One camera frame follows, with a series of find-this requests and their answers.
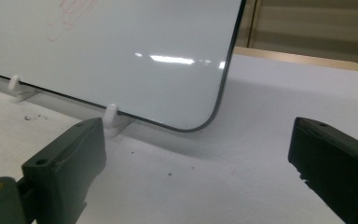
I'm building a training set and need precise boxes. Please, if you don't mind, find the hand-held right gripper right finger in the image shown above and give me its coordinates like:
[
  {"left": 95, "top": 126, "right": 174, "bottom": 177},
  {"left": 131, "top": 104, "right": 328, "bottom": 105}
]
[{"left": 288, "top": 117, "right": 358, "bottom": 224}]

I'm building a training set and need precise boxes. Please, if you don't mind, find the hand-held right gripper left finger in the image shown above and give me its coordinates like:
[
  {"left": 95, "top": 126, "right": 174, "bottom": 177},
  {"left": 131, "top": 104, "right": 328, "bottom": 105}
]
[{"left": 21, "top": 117, "right": 107, "bottom": 224}]

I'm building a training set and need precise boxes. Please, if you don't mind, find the white whiteboard with dark rim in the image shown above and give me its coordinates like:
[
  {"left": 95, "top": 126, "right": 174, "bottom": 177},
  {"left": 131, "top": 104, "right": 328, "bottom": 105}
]
[{"left": 0, "top": 0, "right": 247, "bottom": 133}]

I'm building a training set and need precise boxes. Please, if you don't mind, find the white plastic whiteboard stand clip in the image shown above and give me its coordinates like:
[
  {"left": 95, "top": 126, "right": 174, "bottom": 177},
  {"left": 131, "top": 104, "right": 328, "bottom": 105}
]
[
  {"left": 102, "top": 104, "right": 135, "bottom": 138},
  {"left": 7, "top": 74, "right": 41, "bottom": 103}
]

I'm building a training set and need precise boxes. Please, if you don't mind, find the wooden table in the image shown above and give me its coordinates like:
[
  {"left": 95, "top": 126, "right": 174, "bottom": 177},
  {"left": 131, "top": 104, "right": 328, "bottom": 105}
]
[{"left": 233, "top": 46, "right": 358, "bottom": 73}]

